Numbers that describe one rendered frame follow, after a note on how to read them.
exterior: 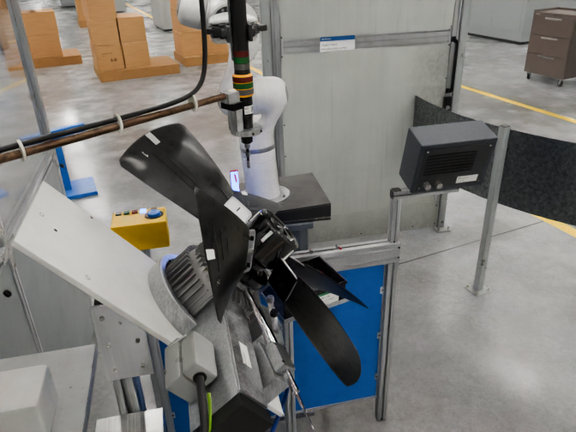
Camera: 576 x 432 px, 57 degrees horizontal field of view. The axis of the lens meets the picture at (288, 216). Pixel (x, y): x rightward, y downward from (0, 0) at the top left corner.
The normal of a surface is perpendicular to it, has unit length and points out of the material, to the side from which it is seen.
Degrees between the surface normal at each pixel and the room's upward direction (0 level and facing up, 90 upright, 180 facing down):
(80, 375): 0
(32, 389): 0
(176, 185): 48
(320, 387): 90
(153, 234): 90
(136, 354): 90
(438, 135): 15
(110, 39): 90
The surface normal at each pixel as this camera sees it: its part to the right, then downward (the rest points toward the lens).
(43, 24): 0.42, 0.41
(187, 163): 0.48, -0.48
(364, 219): 0.22, 0.44
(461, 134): 0.03, -0.74
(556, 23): -0.89, 0.24
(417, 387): -0.03, -0.88
